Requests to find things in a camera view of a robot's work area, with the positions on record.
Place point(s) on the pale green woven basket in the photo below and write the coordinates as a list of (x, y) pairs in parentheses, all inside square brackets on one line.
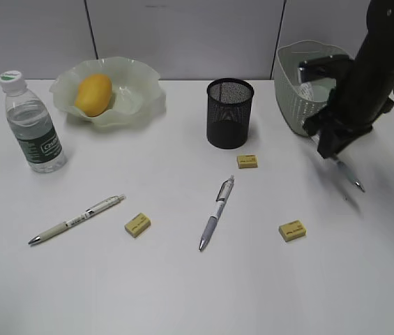
[(295, 109)]

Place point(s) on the beige ballpoint pen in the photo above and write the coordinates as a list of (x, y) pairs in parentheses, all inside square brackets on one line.
[(66, 225)]

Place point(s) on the blue grey ballpoint pen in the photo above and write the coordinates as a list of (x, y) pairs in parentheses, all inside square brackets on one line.
[(348, 173)]

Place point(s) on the yellow eraser right front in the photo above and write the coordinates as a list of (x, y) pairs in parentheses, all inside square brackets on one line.
[(293, 230)]

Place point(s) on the black mesh pen holder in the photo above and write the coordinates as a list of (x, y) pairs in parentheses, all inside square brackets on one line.
[(228, 112)]

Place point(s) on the yellow eraser left front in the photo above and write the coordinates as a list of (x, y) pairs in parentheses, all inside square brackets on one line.
[(137, 225)]

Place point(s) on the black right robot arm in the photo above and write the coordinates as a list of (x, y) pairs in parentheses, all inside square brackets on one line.
[(362, 85)]

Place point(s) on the purple grey ballpoint pen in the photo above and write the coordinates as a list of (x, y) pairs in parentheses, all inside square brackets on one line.
[(220, 202)]

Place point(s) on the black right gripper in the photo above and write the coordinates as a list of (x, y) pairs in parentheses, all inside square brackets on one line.
[(337, 131)]

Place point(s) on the pale green wavy glass plate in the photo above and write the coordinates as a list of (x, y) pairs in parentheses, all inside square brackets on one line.
[(114, 92)]

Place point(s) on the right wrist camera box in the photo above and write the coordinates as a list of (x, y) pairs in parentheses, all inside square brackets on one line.
[(335, 66)]

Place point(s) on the yellow mango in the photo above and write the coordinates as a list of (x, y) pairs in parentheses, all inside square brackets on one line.
[(94, 94)]

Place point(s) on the yellow eraser near holder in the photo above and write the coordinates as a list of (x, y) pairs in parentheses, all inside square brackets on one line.
[(247, 161)]

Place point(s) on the white waste paper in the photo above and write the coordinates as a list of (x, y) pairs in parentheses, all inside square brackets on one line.
[(306, 91)]

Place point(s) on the clear plastic water bottle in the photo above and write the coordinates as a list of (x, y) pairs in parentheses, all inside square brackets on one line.
[(31, 124)]

